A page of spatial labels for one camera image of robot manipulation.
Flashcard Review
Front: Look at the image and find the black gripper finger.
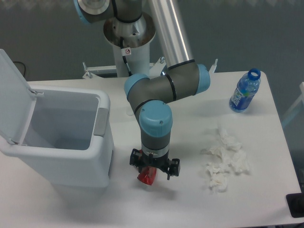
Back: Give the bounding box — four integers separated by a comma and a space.
165, 158, 180, 180
129, 148, 143, 172

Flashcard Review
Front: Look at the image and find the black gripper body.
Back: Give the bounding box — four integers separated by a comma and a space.
139, 150, 170, 174

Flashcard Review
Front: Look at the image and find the white trash bin with lid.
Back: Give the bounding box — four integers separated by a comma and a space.
0, 50, 114, 188

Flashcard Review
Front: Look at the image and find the black device at table corner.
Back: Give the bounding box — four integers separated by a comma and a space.
286, 193, 304, 218

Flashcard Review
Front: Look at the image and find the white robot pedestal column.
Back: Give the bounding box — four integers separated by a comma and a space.
104, 12, 156, 77

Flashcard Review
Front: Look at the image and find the white chair frame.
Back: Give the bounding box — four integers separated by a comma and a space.
281, 82, 304, 129

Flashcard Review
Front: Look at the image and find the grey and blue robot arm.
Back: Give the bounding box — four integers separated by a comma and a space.
74, 0, 210, 185

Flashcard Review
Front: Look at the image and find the white bottle cap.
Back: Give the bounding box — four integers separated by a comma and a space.
126, 109, 134, 116

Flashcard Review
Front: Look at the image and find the white metal base frame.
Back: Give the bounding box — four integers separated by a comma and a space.
83, 57, 167, 79

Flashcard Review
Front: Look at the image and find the blue plastic drink bottle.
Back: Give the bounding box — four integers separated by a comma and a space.
229, 68, 261, 113

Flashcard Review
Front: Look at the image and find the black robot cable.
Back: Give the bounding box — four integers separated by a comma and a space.
120, 37, 133, 77

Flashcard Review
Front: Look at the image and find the crumpled white tissue pile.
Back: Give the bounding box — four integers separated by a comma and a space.
201, 124, 250, 192

